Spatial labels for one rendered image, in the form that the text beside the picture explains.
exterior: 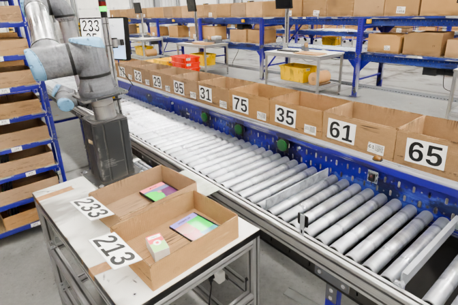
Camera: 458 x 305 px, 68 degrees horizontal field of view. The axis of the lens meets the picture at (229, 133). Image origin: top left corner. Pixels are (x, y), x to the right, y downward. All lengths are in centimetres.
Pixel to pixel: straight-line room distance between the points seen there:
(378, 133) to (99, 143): 134
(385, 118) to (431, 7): 452
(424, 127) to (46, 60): 182
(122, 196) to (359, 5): 596
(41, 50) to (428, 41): 544
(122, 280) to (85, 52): 100
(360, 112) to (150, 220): 131
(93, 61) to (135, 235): 82
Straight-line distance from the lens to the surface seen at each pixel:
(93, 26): 283
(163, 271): 117
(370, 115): 206
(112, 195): 165
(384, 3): 673
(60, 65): 171
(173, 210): 146
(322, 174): 181
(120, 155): 184
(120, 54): 264
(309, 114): 192
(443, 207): 170
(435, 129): 194
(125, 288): 123
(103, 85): 173
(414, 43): 625
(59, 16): 228
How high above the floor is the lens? 157
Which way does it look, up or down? 20 degrees down
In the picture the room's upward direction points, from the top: 2 degrees counter-clockwise
